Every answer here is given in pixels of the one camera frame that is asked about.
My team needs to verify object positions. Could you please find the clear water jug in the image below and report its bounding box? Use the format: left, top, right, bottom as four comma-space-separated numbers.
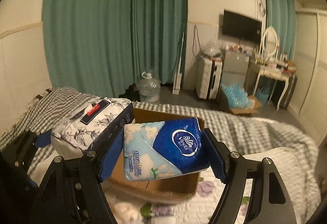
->
136, 71, 161, 103

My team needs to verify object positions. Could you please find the white wardrobe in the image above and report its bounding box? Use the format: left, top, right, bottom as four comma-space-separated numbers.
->
289, 9, 326, 146

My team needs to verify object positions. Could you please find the right green curtain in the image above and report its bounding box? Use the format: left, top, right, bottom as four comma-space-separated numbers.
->
265, 0, 296, 60

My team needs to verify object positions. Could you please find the white dressing table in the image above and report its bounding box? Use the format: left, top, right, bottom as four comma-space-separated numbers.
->
245, 61, 297, 110

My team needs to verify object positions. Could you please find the floral white tissue pack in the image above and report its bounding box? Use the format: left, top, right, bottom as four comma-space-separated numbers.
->
51, 97, 135, 159

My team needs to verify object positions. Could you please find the white ribbed suitcase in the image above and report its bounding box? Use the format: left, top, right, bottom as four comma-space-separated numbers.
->
196, 57, 222, 100

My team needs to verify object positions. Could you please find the middle green curtain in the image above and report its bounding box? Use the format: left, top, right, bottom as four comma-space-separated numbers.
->
131, 0, 187, 84

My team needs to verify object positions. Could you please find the black wall television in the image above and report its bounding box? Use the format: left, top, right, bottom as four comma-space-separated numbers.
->
222, 10, 262, 44

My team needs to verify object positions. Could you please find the grey small refrigerator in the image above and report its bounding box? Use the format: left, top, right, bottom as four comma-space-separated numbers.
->
221, 50, 249, 86

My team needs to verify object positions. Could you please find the brown cardboard box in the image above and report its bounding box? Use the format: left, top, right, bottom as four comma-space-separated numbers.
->
103, 108, 209, 204

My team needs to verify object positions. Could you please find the blue Vinda tissue pack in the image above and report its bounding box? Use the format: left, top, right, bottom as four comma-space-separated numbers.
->
124, 117, 209, 181

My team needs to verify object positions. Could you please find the green curtain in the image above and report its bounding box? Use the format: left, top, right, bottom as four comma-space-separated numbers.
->
42, 0, 134, 97
265, 0, 296, 60
131, 0, 187, 84

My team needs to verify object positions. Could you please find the clear plastic bag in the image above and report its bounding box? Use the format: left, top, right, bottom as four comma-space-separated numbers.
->
202, 40, 223, 57

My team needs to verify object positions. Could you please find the grey checked blanket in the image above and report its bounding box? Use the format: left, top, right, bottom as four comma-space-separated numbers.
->
0, 86, 320, 179

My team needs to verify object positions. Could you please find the white folded pole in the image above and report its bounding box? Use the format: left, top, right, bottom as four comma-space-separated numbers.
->
172, 24, 185, 95

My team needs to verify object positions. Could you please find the oval white vanity mirror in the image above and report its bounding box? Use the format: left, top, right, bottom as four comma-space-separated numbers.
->
259, 26, 279, 58

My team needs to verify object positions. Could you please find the left green curtain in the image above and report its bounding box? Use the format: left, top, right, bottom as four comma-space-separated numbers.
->
42, 0, 134, 97

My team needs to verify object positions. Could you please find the white floral quilt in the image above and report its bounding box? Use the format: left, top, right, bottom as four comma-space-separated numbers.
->
30, 146, 322, 224

